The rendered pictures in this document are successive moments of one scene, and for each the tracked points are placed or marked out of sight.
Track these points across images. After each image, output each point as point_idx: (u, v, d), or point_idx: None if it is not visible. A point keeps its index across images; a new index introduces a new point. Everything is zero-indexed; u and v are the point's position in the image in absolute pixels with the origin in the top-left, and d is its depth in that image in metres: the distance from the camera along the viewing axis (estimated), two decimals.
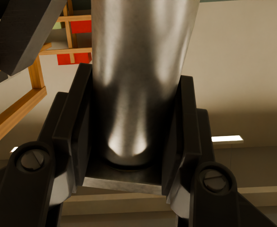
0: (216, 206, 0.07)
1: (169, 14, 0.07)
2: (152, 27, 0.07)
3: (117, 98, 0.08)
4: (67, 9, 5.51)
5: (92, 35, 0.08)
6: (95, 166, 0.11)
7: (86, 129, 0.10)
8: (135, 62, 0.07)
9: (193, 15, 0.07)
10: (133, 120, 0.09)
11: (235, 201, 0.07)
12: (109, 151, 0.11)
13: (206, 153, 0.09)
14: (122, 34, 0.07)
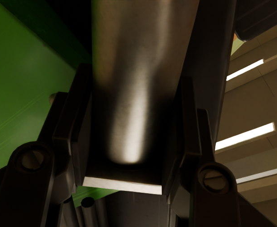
0: (216, 206, 0.07)
1: (169, 13, 0.07)
2: (152, 25, 0.07)
3: (117, 97, 0.08)
4: None
5: (92, 34, 0.08)
6: (95, 166, 0.11)
7: (86, 129, 0.10)
8: (135, 61, 0.07)
9: (193, 14, 0.07)
10: (133, 120, 0.09)
11: (235, 201, 0.07)
12: (109, 151, 0.11)
13: (206, 153, 0.09)
14: (122, 32, 0.07)
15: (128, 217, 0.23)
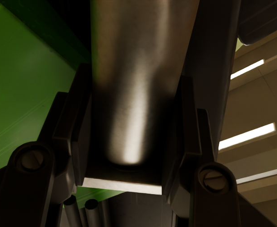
0: (216, 206, 0.07)
1: (169, 15, 0.06)
2: (152, 28, 0.07)
3: (117, 99, 0.08)
4: None
5: (91, 36, 0.08)
6: (95, 167, 0.11)
7: (86, 129, 0.10)
8: (135, 63, 0.07)
9: (193, 16, 0.07)
10: (133, 121, 0.09)
11: (235, 201, 0.07)
12: (109, 152, 0.11)
13: (206, 153, 0.09)
14: (122, 35, 0.07)
15: (131, 219, 0.23)
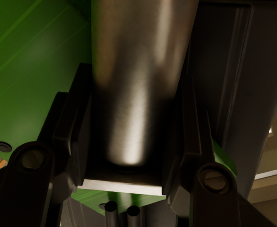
0: (216, 206, 0.07)
1: (170, 11, 0.07)
2: (153, 24, 0.07)
3: (118, 97, 0.08)
4: None
5: (92, 34, 0.08)
6: (95, 168, 0.11)
7: (86, 129, 0.10)
8: (137, 60, 0.07)
9: (193, 13, 0.07)
10: (134, 120, 0.09)
11: (235, 201, 0.07)
12: (110, 152, 0.10)
13: (206, 153, 0.09)
14: (124, 32, 0.07)
15: (164, 224, 0.24)
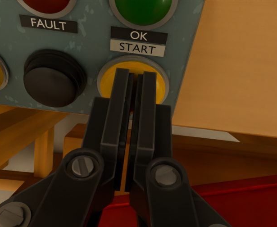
0: (171, 202, 0.07)
1: None
2: None
3: None
4: None
5: None
6: None
7: (126, 134, 0.10)
8: None
9: None
10: None
11: (188, 192, 0.07)
12: None
13: (164, 149, 0.09)
14: None
15: None
